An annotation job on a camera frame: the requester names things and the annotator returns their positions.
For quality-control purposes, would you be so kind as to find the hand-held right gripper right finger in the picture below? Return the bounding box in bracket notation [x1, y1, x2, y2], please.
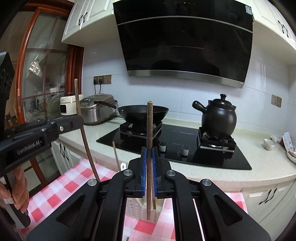
[152, 148, 271, 241]

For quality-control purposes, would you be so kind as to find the white cabinet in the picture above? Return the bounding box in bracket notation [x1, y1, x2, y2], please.
[61, 0, 116, 48]
[50, 139, 97, 176]
[252, 0, 296, 52]
[240, 176, 296, 232]

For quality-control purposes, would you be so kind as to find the wall socket panel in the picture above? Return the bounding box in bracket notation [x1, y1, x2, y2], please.
[93, 75, 112, 85]

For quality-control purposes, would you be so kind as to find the black clay pot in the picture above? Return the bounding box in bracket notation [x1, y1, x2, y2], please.
[192, 94, 237, 138]

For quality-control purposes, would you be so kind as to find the white bowl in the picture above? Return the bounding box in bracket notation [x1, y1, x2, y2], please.
[287, 148, 296, 164]

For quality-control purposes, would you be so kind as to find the small white cup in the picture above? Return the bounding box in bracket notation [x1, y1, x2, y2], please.
[263, 138, 275, 151]

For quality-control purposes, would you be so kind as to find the white paper packet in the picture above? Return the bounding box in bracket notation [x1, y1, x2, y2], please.
[282, 132, 295, 151]

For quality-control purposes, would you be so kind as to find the brown wooden chopstick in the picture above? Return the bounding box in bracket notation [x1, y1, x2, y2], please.
[147, 101, 153, 220]
[74, 79, 101, 182]
[112, 141, 121, 172]

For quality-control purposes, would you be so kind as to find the white lower cabinet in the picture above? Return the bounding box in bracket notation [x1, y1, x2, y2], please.
[50, 139, 97, 176]
[240, 176, 296, 232]

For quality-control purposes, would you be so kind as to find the black glass gas cooktop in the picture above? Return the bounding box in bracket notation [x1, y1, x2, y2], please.
[96, 122, 252, 170]

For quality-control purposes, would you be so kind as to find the black wok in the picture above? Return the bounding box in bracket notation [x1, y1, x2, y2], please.
[94, 100, 169, 122]

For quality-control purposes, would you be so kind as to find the wooden framed glass door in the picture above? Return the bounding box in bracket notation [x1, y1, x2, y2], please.
[15, 10, 85, 179]

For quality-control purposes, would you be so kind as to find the silver rice cooker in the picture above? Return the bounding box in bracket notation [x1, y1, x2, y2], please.
[79, 93, 118, 126]

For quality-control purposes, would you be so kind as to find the small white kitchen appliance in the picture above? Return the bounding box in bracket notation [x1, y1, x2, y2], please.
[60, 94, 85, 115]

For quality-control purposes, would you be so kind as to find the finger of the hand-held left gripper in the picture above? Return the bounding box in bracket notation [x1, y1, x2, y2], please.
[46, 115, 84, 139]

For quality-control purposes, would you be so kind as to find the red white checked tablecloth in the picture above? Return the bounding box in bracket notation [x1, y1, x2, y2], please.
[28, 160, 249, 241]

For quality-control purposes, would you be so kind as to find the wall switch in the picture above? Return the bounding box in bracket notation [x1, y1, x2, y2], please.
[271, 94, 282, 107]

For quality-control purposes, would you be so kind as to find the white perforated plastic basket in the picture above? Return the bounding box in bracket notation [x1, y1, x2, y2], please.
[120, 162, 166, 224]

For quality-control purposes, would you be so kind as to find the black range hood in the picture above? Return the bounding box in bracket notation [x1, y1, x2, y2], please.
[112, 0, 254, 89]

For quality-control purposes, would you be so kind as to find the person's left hand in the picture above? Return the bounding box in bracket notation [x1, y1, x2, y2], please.
[0, 166, 29, 215]

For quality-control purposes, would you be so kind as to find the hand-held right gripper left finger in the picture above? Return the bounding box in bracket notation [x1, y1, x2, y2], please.
[26, 148, 147, 241]

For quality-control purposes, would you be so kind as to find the white upper cabinet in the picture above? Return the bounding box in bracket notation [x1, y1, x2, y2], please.
[61, 0, 116, 48]
[252, 0, 296, 52]

